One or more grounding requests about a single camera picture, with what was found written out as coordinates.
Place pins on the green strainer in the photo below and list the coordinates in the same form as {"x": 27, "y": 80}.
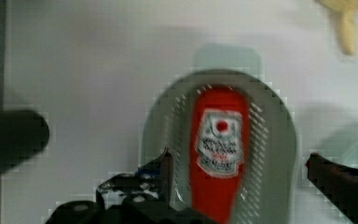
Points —
{"x": 263, "y": 195}

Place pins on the black cylinder object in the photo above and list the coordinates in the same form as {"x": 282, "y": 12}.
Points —
{"x": 23, "y": 134}

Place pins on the red ketchup bottle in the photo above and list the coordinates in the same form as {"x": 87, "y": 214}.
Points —
{"x": 217, "y": 151}

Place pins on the peeled banana toy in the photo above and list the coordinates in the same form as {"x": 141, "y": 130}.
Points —
{"x": 347, "y": 27}

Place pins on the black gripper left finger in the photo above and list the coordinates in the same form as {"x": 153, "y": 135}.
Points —
{"x": 151, "y": 182}

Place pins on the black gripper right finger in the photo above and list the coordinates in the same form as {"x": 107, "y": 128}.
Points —
{"x": 339, "y": 183}

